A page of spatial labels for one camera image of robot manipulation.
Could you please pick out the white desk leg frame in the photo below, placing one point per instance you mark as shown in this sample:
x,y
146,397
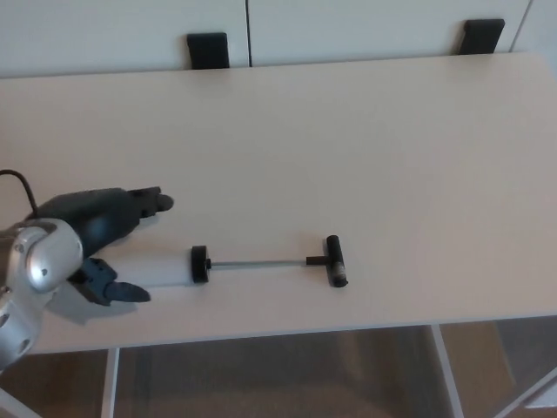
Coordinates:
x,y
448,374
111,383

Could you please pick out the black bracket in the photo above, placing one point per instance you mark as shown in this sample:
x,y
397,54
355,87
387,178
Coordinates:
x,y
209,51
481,37

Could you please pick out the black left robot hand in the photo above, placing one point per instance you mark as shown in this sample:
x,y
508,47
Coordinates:
x,y
104,217

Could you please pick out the white cabinet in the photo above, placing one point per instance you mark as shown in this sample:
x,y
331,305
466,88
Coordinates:
x,y
109,30

